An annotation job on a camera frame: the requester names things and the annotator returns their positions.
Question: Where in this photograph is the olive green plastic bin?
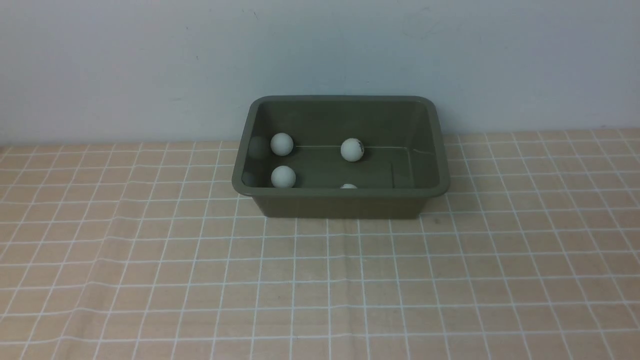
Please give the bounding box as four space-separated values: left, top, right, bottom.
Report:
231 95 451 220

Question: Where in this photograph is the orange checkered tablecloth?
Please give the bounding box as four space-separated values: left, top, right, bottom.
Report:
0 129 640 360

